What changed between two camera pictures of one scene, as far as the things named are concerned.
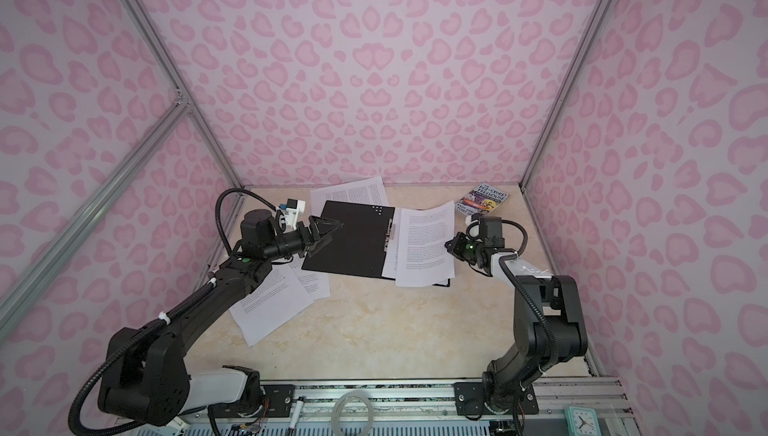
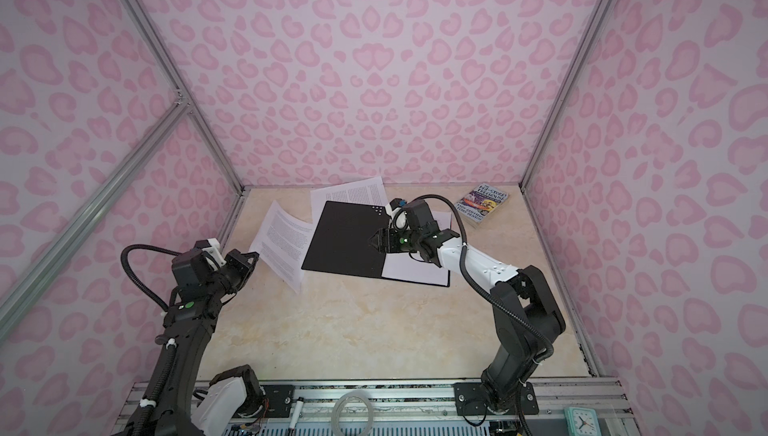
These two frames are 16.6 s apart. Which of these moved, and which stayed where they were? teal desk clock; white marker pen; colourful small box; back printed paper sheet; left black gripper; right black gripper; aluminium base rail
Moved: right black gripper; left black gripper
Stayed: aluminium base rail; teal desk clock; back printed paper sheet; colourful small box; white marker pen
